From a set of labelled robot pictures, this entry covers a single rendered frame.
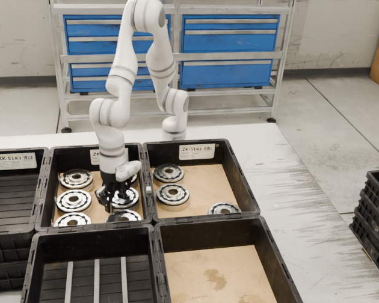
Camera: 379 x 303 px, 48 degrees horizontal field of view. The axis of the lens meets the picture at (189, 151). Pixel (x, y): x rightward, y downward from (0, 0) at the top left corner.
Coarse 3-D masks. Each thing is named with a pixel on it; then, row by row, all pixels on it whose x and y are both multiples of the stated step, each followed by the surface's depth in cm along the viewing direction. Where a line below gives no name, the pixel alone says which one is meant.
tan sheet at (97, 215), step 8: (96, 176) 143; (96, 184) 139; (88, 192) 136; (96, 200) 133; (56, 208) 129; (96, 208) 130; (104, 208) 130; (56, 216) 126; (88, 216) 126; (96, 216) 126; (104, 216) 127
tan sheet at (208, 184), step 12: (192, 168) 149; (204, 168) 150; (216, 168) 150; (192, 180) 144; (204, 180) 144; (216, 180) 144; (192, 192) 138; (204, 192) 138; (216, 192) 139; (228, 192) 139; (156, 204) 132; (192, 204) 133; (204, 204) 133; (168, 216) 128
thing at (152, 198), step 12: (144, 144) 143; (156, 144) 144; (228, 144) 145; (144, 156) 137; (240, 168) 134; (252, 192) 124; (252, 204) 120; (156, 216) 113; (180, 216) 114; (192, 216) 114; (204, 216) 114; (216, 216) 114; (228, 216) 114
